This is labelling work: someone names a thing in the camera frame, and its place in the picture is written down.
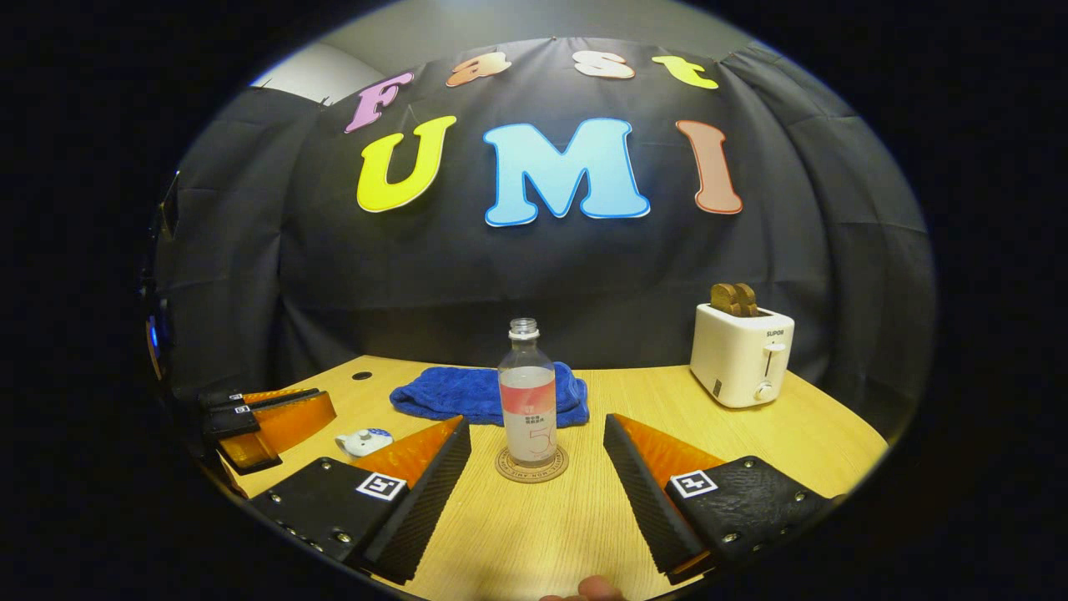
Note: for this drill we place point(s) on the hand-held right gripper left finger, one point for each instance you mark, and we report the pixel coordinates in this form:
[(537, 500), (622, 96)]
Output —
[(425, 509)]

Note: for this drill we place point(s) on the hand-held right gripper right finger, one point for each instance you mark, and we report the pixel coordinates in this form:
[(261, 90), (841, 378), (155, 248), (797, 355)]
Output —
[(647, 501)]

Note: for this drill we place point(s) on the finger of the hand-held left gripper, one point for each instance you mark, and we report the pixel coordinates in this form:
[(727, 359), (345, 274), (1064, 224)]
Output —
[(221, 400), (284, 421)]

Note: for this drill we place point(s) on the white ceramic teacup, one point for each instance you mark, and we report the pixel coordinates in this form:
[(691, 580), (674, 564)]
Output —
[(355, 451)]

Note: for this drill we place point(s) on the round wooden coaster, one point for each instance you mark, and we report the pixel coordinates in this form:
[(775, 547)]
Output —
[(511, 472)]

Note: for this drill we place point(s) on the clear water bottle pink label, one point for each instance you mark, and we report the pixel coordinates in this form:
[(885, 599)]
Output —
[(527, 409)]

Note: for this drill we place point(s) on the blue towel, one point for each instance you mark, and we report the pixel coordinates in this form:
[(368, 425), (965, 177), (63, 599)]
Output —
[(459, 392)]

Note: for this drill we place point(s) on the white toaster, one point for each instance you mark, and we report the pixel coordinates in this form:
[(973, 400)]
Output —
[(734, 359)]

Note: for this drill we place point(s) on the brown toast slice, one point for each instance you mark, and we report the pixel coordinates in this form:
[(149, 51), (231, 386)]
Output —
[(722, 299), (748, 300)]

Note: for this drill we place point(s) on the black backdrop cloth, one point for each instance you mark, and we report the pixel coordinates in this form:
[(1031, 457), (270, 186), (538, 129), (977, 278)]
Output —
[(584, 275)]

